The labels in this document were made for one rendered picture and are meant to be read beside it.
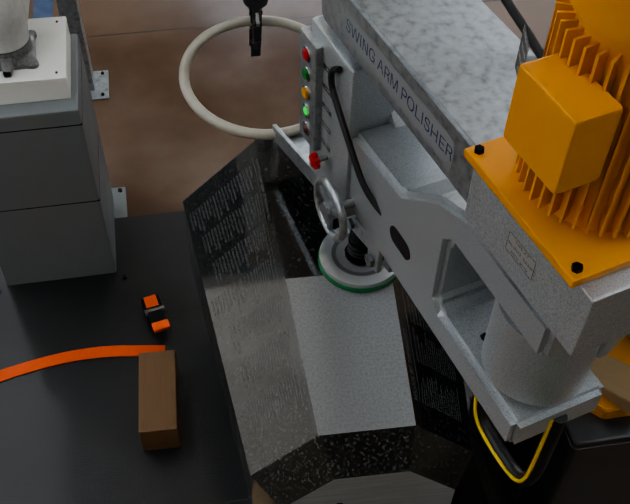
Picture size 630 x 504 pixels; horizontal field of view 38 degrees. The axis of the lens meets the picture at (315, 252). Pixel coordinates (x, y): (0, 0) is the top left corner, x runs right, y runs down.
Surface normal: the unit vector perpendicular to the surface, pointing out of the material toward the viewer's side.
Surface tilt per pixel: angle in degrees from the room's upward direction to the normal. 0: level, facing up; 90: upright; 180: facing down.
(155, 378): 0
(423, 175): 4
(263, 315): 45
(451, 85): 0
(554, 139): 90
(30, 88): 90
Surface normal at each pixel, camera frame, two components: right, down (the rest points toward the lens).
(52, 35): 0.04, -0.65
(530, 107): -0.91, 0.30
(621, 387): -0.12, -0.74
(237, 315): -0.68, -0.37
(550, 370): -0.09, 0.76
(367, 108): 0.41, 0.70
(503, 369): -0.77, 0.48
